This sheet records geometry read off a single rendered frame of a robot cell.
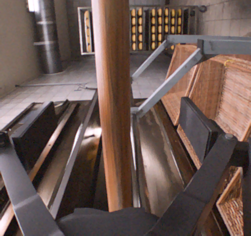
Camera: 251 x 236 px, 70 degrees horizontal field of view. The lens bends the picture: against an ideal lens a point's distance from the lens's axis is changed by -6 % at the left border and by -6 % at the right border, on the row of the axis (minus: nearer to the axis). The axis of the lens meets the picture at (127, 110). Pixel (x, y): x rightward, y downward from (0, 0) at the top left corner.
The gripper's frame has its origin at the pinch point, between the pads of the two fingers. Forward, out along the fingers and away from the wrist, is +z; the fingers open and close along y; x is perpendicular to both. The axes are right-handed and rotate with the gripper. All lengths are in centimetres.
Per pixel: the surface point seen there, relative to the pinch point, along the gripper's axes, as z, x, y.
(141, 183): 8.4, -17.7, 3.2
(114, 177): -1.1, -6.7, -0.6
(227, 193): 28, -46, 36
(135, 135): 25.3, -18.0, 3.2
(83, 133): 66, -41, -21
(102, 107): -0.7, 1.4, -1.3
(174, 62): 149, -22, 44
